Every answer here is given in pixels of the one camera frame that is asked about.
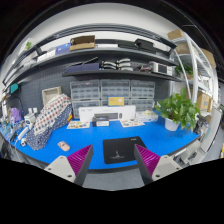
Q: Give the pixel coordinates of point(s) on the black mouse pad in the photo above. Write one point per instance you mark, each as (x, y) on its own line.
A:
(120, 150)

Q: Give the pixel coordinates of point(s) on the white instrument on shelf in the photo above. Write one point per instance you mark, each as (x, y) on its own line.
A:
(160, 68)

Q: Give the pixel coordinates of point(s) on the white keyboard box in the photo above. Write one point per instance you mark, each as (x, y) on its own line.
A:
(113, 113)

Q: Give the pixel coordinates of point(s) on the right picture card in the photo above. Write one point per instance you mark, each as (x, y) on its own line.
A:
(131, 123)

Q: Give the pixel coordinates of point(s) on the green potted plant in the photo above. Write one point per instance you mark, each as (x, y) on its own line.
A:
(178, 111)

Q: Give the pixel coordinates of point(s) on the pink computer mouse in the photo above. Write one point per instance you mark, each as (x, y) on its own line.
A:
(64, 146)

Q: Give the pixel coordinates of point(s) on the small black box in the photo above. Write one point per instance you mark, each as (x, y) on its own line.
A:
(99, 122)

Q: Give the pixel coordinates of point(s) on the yellow label card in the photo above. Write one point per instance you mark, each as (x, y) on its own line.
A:
(115, 101)

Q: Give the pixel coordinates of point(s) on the blue box top shelf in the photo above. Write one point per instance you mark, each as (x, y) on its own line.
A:
(62, 49)

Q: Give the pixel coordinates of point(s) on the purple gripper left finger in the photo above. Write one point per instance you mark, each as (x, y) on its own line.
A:
(74, 167)

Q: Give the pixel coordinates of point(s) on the patterned fabric bag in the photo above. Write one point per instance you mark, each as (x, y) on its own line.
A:
(55, 114)

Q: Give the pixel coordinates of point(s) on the left picture card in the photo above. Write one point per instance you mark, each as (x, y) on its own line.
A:
(78, 125)

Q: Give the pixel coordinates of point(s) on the clear drawer organizer cabinets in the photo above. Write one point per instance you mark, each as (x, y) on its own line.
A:
(96, 93)

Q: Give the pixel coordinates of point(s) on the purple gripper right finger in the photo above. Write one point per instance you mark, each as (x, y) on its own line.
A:
(153, 167)

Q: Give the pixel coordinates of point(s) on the picture card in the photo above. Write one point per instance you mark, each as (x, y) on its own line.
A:
(78, 125)
(131, 123)

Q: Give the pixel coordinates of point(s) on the white metal storage rack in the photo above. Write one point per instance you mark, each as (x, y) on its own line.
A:
(198, 73)

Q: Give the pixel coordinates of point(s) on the woven framed panel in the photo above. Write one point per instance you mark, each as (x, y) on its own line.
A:
(48, 94)

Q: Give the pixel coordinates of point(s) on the purple bottle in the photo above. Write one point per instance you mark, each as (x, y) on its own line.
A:
(15, 115)

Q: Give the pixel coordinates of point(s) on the cardboard box top shelf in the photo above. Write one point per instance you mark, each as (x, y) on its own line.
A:
(82, 42)

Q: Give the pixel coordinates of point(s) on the white plastic container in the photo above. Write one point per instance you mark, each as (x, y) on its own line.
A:
(146, 117)

